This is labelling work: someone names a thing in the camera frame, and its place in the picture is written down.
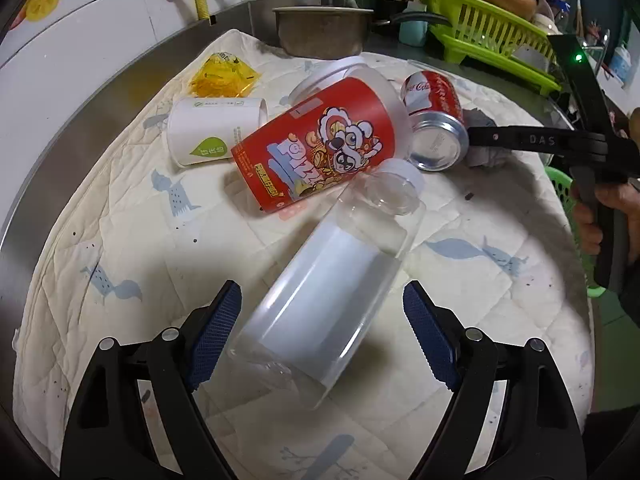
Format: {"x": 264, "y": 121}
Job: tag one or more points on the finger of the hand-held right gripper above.
{"x": 525, "y": 139}

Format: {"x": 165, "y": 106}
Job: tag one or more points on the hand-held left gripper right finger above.
{"x": 432, "y": 340}

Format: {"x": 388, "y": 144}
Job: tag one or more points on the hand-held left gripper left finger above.
{"x": 215, "y": 330}

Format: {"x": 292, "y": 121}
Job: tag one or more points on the grey paper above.
{"x": 482, "y": 125}

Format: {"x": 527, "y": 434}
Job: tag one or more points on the green plastic basket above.
{"x": 562, "y": 185}

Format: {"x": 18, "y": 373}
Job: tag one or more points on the red soda can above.
{"x": 435, "y": 120}

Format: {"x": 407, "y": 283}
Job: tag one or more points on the clear plastic bottle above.
{"x": 330, "y": 285}

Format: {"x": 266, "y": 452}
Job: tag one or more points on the white paper cup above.
{"x": 210, "y": 130}

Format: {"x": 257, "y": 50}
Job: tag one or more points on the red printed plastic cup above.
{"x": 320, "y": 145}

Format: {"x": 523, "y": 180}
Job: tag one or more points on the yellow plastic wrapper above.
{"x": 222, "y": 75}

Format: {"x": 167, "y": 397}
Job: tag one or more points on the person's right hand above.
{"x": 590, "y": 225}

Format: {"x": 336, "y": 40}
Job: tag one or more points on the white bowl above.
{"x": 545, "y": 24}

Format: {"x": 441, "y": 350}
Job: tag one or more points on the green dish rack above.
{"x": 480, "y": 25}

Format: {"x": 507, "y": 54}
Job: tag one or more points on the white quilted blanket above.
{"x": 125, "y": 240}

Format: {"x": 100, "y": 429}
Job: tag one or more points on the teal cup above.
{"x": 414, "y": 29}

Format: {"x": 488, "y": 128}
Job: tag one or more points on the metal pot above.
{"x": 320, "y": 32}

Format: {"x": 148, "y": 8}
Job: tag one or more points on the yellow fruit wall sticker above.
{"x": 42, "y": 6}

